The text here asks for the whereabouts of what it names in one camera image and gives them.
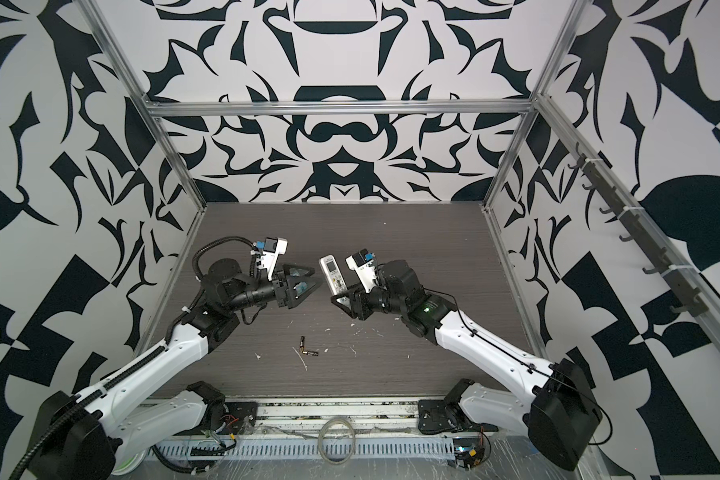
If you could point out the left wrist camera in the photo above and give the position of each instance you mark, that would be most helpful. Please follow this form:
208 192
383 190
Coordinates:
265 255

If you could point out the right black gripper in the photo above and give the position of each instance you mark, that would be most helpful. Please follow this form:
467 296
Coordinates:
359 297

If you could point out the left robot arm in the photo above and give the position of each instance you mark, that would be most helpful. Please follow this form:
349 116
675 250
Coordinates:
88 434

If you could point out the white remote control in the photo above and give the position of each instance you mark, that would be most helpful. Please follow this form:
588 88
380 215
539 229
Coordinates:
333 275

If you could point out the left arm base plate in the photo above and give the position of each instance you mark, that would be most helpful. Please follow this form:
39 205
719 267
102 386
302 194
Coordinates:
231 418

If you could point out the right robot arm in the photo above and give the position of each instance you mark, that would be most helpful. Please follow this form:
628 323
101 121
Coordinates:
551 403

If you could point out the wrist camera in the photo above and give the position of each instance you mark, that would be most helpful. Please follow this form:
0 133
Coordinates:
265 255
362 263

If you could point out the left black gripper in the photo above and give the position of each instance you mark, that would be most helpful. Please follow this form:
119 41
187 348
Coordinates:
284 295

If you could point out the wall hook rail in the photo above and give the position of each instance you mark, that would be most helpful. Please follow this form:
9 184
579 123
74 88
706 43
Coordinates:
643 231

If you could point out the white slotted cable duct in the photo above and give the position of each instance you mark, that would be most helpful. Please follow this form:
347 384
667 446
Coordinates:
436 448

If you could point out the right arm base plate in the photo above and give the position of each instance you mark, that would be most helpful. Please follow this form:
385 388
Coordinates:
438 417

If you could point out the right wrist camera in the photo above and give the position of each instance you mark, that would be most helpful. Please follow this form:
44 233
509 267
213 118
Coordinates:
362 263

